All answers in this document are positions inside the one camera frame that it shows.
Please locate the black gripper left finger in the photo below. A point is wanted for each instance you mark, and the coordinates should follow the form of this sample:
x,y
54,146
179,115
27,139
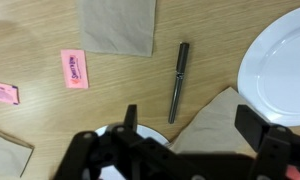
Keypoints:
x,y
131,116

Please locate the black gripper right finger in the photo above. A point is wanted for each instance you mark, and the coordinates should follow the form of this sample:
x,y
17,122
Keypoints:
x,y
253,126

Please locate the black pen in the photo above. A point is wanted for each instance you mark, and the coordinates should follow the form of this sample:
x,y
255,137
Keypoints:
x,y
178,83

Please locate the small white plate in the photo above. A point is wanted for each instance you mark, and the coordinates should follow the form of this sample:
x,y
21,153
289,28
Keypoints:
x,y
151,132

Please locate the brown paper napkin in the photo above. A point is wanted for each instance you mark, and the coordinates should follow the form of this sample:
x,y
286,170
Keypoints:
x,y
213,130
6,156
116,26

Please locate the orange red cloth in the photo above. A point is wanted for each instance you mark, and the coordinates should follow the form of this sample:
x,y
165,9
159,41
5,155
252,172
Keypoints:
x,y
295,173

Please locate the large white plate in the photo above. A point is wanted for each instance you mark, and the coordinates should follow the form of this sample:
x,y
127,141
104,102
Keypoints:
x,y
280,66

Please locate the pink sugar packet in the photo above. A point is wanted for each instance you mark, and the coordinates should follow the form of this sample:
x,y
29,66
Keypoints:
x,y
74,68
3,92

